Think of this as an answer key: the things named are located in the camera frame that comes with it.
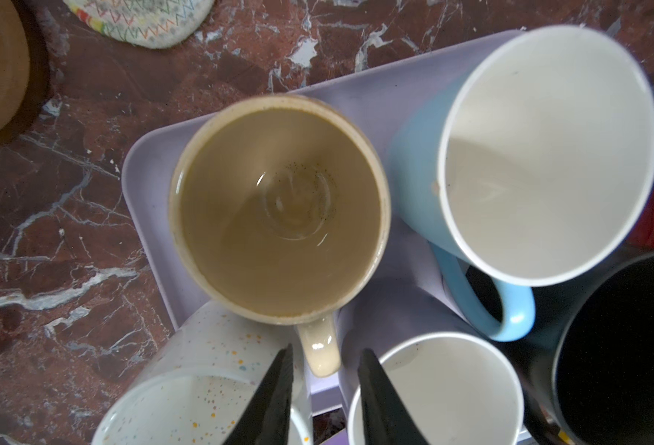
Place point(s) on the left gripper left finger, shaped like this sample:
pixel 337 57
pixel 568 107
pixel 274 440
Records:
pixel 267 417

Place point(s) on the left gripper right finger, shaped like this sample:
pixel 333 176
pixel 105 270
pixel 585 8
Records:
pixel 385 418

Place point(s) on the beige ceramic mug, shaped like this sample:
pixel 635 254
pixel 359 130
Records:
pixel 280 209

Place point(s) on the light blue mug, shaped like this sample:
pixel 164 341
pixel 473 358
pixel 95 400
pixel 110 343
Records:
pixel 528 170

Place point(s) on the multicolour woven coaster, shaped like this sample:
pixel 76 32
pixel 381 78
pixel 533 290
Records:
pixel 154 24

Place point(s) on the left brown wooden coaster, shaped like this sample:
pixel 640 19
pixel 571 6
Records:
pixel 24 69

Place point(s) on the lavender mug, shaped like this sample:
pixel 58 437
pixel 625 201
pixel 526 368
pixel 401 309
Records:
pixel 456 386

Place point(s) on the white speckled mug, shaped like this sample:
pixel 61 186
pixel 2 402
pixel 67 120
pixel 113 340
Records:
pixel 197 387

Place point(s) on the black mug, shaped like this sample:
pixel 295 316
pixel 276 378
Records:
pixel 587 365

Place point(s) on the lavender plastic tray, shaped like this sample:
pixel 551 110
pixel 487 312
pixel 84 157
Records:
pixel 377 100

